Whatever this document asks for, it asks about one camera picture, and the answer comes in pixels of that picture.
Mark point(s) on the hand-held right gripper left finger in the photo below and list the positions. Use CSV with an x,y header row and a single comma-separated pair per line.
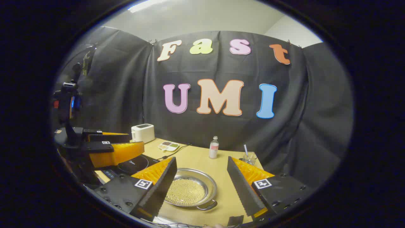
x,y
164,185

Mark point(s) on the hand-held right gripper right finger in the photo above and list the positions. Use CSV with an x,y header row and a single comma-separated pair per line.
x,y
242,186

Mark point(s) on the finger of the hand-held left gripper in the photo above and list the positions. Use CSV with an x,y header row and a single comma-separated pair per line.
x,y
120,153
107,138

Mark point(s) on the black induction cooktop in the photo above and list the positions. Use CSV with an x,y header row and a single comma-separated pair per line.
x,y
133,164

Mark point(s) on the stainless steel pot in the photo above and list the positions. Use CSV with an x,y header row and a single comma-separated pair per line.
x,y
193,175

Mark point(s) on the pile of yellow soybeans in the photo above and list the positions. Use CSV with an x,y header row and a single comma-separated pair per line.
x,y
186,191

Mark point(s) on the clear glass cup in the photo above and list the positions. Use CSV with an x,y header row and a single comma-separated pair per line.
x,y
250,159

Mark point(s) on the white toaster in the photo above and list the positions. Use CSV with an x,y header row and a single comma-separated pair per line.
x,y
142,133

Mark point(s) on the white straw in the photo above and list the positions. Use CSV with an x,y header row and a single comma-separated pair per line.
x,y
245,149

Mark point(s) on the white divided bean dish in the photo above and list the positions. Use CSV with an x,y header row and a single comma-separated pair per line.
x,y
168,146

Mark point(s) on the clear bottle with pink label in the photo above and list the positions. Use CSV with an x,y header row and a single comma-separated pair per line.
x,y
214,148

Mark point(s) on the black backdrop cloth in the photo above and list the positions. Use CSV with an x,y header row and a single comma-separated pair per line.
x,y
126,95

